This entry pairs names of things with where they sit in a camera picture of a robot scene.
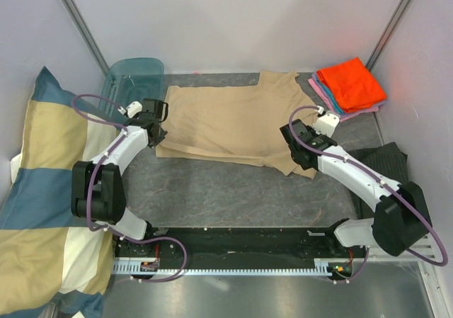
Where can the right aluminium frame post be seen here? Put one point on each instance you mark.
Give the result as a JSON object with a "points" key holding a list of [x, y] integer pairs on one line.
{"points": [[389, 30]]}

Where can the aluminium floor rails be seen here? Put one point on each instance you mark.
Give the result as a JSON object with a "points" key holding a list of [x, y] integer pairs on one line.
{"points": [[427, 247]]}

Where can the blue beige striped pillow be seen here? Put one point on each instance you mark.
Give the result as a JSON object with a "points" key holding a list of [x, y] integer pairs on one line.
{"points": [[47, 254]]}

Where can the orange folded t shirt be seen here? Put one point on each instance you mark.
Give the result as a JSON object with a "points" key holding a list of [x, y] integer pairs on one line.
{"points": [[351, 85]]}

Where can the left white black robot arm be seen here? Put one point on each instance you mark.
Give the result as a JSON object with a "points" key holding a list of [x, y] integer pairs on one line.
{"points": [[97, 189]]}

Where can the dark striped folded garment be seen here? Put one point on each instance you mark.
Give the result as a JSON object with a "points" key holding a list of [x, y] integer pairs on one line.
{"points": [[387, 160]]}

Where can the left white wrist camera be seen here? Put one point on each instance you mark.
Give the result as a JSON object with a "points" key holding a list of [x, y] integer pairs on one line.
{"points": [[131, 110]]}

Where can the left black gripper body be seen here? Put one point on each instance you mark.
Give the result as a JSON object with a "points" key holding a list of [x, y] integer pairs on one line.
{"points": [[156, 140]]}

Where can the pink folded t shirt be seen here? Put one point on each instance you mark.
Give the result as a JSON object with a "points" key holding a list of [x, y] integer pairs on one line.
{"points": [[327, 101]]}

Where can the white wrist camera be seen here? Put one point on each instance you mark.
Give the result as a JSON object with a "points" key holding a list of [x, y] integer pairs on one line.
{"points": [[131, 110], [326, 122]]}

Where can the beige t shirt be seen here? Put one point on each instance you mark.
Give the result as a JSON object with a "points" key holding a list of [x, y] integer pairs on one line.
{"points": [[237, 124]]}

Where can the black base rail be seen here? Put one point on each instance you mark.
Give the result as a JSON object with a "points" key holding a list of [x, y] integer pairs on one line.
{"points": [[251, 247]]}

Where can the left aluminium frame post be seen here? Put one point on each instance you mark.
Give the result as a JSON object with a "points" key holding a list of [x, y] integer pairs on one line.
{"points": [[83, 29]]}

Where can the aluminium frame post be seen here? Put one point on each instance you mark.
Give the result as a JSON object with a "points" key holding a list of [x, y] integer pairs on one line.
{"points": [[83, 29], [389, 30]]}

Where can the white slotted cable duct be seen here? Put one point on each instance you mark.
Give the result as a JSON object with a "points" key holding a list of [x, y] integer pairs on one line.
{"points": [[129, 267]]}

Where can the blue plastic bin lid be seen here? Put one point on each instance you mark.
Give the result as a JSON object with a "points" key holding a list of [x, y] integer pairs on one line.
{"points": [[134, 79]]}

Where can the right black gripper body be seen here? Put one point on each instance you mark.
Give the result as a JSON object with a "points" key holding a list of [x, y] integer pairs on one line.
{"points": [[314, 134]]}

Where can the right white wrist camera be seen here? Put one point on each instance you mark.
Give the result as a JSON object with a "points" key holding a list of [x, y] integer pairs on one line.
{"points": [[326, 122]]}

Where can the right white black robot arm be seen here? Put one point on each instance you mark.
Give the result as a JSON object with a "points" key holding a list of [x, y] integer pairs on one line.
{"points": [[400, 215]]}

